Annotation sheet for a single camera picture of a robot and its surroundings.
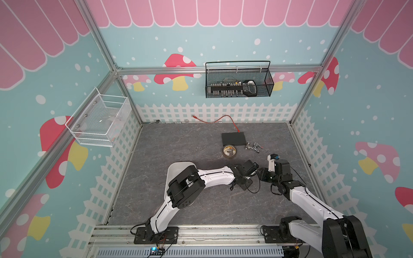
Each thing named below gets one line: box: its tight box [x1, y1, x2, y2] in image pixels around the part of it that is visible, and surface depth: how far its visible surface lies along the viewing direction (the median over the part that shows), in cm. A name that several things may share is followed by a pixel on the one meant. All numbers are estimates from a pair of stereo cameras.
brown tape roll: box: [222, 144, 237, 158], surface depth 105 cm
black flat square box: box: [221, 131, 247, 146], surface depth 114 cm
